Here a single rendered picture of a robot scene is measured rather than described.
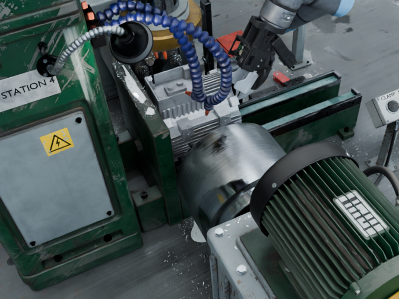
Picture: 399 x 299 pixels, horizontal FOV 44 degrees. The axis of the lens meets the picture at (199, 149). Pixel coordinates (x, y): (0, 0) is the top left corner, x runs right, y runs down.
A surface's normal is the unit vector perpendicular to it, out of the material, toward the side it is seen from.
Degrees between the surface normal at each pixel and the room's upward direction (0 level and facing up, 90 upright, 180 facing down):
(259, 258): 0
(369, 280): 29
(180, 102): 90
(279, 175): 36
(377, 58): 0
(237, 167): 13
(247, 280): 0
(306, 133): 90
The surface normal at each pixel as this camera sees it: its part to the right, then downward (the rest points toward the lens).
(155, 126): -0.07, -0.69
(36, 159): 0.42, 0.64
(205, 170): -0.62, -0.31
